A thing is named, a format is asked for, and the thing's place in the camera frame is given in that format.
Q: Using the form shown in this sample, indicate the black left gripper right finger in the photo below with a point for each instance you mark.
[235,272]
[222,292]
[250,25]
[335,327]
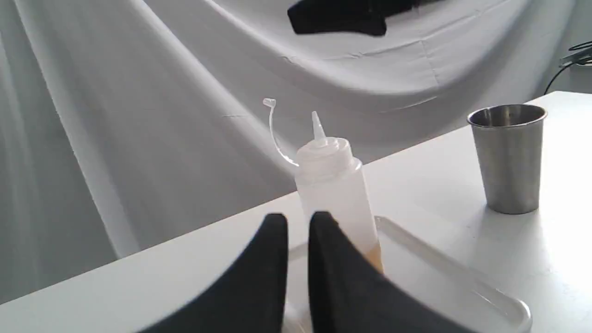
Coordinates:
[347,294]

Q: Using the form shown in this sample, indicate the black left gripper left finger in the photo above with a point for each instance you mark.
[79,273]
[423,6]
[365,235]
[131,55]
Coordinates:
[249,297]

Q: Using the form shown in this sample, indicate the clear plastic squeeze bottle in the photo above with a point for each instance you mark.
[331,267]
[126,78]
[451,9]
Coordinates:
[330,178]

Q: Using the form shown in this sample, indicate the stainless steel cup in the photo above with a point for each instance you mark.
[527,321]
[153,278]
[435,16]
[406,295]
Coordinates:
[508,142]

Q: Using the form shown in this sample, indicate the white plastic tray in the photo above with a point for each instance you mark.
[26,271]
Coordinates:
[430,276]

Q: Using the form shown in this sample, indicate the grey fabric backdrop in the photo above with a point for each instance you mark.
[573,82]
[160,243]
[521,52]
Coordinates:
[127,123]

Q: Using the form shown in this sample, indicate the black object on backdrop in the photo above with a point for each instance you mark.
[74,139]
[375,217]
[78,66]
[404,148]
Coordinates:
[367,17]

